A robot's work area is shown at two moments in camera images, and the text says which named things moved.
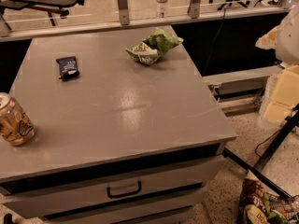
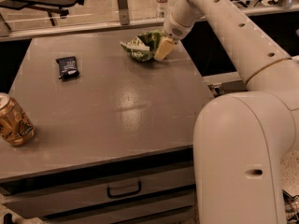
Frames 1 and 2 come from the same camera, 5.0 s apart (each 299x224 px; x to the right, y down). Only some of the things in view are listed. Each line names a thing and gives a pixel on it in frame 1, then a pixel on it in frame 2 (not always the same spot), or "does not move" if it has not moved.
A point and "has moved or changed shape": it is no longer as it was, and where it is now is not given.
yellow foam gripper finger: [285, 96] to [177, 24]
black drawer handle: [124, 194] does not move
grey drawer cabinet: [127, 131] does not move
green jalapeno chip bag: [148, 49] has moved or changed shape
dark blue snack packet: [68, 68] does not move
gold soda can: [15, 126] does not move
